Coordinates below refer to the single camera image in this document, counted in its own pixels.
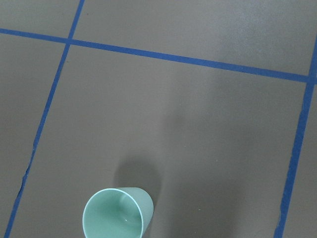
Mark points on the light green plastic cup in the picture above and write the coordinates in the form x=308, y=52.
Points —
x=123, y=212

